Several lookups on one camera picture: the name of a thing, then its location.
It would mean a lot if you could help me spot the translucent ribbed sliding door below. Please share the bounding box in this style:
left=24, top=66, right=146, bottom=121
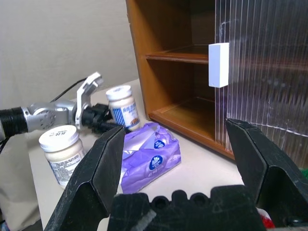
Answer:
left=214, top=0, right=308, bottom=169

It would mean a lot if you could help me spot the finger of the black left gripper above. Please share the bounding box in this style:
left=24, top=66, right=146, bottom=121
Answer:
left=95, top=103, right=111, bottom=114
left=99, top=121, right=127, bottom=133

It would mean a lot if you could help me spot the purple tissue pack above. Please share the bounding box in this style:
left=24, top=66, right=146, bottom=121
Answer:
left=120, top=122, right=181, bottom=194

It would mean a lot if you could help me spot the white bottle with text label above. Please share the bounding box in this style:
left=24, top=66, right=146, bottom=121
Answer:
left=38, top=125, right=86, bottom=191

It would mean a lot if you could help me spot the white plush toy, striped sweater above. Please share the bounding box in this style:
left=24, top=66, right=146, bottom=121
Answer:
left=257, top=167, right=308, bottom=229

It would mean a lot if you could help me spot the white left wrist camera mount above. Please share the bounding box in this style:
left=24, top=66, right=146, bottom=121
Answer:
left=75, top=71, right=104, bottom=129

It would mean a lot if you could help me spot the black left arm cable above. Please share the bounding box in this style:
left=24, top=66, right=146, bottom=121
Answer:
left=49, top=77, right=89, bottom=103

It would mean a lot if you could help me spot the white bottle with blue label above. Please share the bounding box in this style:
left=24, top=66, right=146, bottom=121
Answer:
left=105, top=85, right=141, bottom=132

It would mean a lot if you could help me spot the white block door handle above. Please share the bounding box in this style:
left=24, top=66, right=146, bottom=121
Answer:
left=208, top=42, right=230, bottom=89

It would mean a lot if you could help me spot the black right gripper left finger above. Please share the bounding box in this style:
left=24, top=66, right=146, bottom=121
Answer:
left=44, top=126, right=126, bottom=231

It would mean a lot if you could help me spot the brown wooden cabinet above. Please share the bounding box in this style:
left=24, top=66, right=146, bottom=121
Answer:
left=125, top=0, right=236, bottom=161

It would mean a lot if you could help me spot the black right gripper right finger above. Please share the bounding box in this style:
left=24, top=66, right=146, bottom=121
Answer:
left=225, top=117, right=308, bottom=228

